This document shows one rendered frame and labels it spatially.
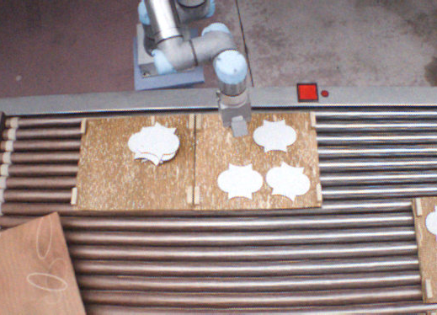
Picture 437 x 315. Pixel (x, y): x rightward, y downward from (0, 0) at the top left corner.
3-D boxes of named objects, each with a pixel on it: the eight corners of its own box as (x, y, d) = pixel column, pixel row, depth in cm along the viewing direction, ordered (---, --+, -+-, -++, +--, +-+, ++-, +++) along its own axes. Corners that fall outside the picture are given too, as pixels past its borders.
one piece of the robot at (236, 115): (222, 119, 130) (226, 146, 144) (255, 111, 130) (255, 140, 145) (212, 82, 135) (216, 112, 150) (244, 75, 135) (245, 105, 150)
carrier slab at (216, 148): (197, 116, 175) (196, 114, 174) (313, 114, 173) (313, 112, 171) (194, 211, 160) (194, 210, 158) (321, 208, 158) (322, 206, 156)
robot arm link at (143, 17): (140, 19, 179) (132, -5, 166) (174, 9, 180) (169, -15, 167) (146, 43, 173) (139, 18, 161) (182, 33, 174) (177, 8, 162)
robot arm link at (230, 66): (240, 43, 124) (251, 68, 120) (241, 67, 134) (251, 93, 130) (210, 50, 124) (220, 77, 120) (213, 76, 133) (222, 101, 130)
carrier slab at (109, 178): (85, 120, 177) (84, 119, 176) (195, 116, 175) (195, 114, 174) (74, 211, 162) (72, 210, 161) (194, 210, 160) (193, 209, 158)
